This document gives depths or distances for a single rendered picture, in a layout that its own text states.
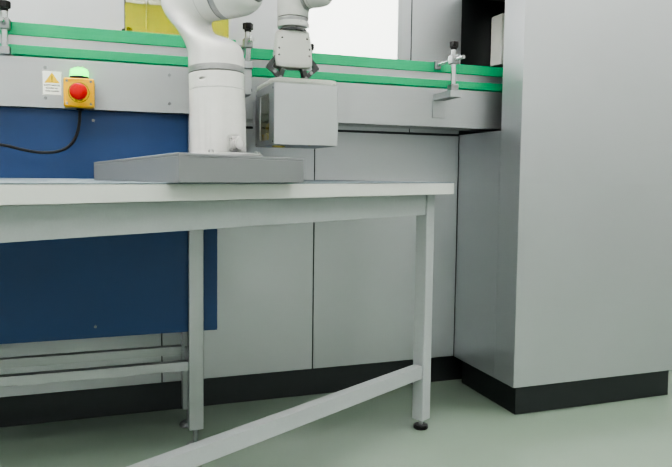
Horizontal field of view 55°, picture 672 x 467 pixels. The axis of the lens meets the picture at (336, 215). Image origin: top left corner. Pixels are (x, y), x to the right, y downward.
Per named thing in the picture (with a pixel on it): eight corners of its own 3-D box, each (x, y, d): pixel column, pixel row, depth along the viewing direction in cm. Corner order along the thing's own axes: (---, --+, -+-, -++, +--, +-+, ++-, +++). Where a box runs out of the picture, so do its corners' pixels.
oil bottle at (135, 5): (145, 74, 185) (145, -2, 184) (146, 71, 180) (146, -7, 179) (125, 72, 184) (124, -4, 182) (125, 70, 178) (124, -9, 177)
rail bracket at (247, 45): (245, 75, 188) (245, 31, 187) (257, 66, 172) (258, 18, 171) (235, 74, 187) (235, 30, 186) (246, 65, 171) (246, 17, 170)
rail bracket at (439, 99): (442, 118, 210) (443, 48, 208) (469, 114, 194) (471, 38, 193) (429, 118, 208) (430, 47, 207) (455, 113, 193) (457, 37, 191)
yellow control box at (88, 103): (95, 111, 164) (94, 82, 164) (94, 109, 157) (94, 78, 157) (65, 110, 162) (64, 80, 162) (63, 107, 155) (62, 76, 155)
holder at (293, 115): (307, 149, 194) (307, 97, 193) (337, 146, 168) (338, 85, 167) (250, 147, 188) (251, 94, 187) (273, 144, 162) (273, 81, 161)
